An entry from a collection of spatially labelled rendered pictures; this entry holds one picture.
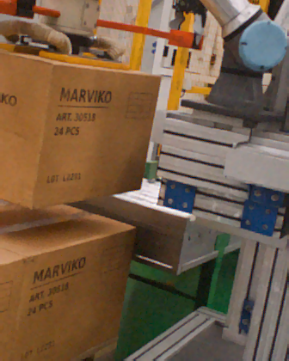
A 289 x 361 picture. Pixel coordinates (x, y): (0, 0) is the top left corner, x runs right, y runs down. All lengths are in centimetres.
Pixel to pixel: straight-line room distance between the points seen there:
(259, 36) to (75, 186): 71
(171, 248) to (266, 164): 85
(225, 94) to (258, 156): 23
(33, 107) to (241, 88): 55
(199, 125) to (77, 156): 39
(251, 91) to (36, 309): 86
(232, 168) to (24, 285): 67
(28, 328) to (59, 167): 47
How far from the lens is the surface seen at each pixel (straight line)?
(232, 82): 181
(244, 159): 167
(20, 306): 197
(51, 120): 186
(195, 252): 254
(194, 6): 225
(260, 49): 167
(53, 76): 184
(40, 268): 198
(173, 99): 378
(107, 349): 249
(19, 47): 210
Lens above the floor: 113
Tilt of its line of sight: 9 degrees down
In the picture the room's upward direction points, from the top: 10 degrees clockwise
